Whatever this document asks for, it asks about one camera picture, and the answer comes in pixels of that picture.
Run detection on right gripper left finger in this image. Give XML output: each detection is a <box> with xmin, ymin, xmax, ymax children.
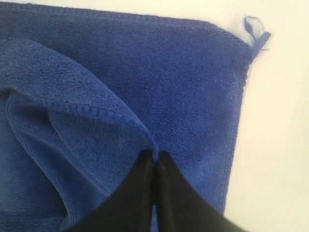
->
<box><xmin>67</xmin><ymin>150</ymin><xmax>154</xmax><ymax>232</ymax></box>

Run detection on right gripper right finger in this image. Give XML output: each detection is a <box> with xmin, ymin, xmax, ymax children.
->
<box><xmin>154</xmin><ymin>151</ymin><xmax>245</xmax><ymax>232</ymax></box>

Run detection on blue microfiber cloth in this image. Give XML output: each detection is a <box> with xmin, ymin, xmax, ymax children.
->
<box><xmin>0</xmin><ymin>2</ymin><xmax>271</xmax><ymax>232</ymax></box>

